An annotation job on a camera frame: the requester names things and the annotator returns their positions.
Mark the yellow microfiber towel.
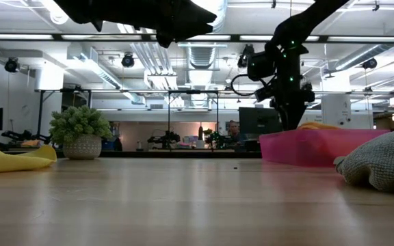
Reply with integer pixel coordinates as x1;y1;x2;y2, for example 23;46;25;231
0;142;57;174

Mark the large black computer monitor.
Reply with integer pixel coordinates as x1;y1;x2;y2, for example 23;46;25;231
238;107;283;135

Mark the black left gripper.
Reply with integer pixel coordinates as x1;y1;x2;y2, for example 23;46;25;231
133;0;218;49

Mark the blue storage box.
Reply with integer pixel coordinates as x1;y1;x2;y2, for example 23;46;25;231
103;138;122;151

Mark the black ceiling camera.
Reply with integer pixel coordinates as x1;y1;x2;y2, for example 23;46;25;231
120;53;135;68
237;44;255;68
361;57;378;70
4;57;20;73

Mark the potted green plant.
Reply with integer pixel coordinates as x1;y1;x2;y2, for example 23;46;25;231
49;105;114;161

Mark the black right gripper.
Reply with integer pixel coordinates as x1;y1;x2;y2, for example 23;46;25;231
268;81;316;131

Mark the pink plastic bin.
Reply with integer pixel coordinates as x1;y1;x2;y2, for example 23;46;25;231
259;128;391;168

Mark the orange microfiber towel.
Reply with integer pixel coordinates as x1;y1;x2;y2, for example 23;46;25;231
296;122;342;131

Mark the grey microfiber towel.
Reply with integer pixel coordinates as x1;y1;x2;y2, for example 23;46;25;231
333;128;394;193

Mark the person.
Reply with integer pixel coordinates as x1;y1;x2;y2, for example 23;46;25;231
226;119;249;144

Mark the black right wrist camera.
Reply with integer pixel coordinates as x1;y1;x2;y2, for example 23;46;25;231
254;83;276;103

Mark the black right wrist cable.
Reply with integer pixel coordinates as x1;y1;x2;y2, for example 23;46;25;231
230;73;270;97

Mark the white cylindrical machine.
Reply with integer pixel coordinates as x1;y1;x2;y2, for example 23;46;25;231
321;94;352;130

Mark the black background test frame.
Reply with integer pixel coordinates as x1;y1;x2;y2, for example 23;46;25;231
34;87;92;137

